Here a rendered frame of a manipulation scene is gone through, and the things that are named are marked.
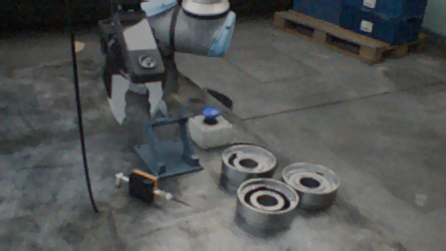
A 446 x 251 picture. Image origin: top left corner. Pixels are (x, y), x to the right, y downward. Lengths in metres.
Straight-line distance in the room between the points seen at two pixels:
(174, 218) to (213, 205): 0.08
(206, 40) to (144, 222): 0.55
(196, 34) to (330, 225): 0.59
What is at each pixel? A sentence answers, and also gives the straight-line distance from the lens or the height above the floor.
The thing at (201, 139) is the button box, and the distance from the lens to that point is 1.09.
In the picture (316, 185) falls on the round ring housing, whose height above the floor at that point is 0.82.
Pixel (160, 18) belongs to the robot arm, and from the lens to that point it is 1.30.
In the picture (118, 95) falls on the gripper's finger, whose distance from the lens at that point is 0.80.
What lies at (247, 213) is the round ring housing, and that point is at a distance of 0.87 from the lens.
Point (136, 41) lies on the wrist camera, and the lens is 0.73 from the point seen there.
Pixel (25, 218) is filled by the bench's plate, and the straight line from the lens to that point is 0.91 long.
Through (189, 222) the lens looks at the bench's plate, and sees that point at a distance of 0.88.
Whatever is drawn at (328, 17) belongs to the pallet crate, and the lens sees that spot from 4.97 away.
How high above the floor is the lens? 1.33
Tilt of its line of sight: 27 degrees down
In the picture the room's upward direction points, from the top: 5 degrees clockwise
